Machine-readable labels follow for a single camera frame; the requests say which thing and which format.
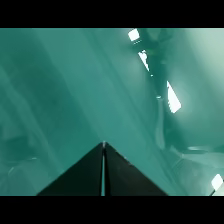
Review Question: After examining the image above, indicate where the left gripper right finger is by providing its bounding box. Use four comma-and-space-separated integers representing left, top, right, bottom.
104, 142, 168, 197

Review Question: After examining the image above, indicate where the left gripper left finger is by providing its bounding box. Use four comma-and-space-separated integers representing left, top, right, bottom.
37, 142, 105, 197

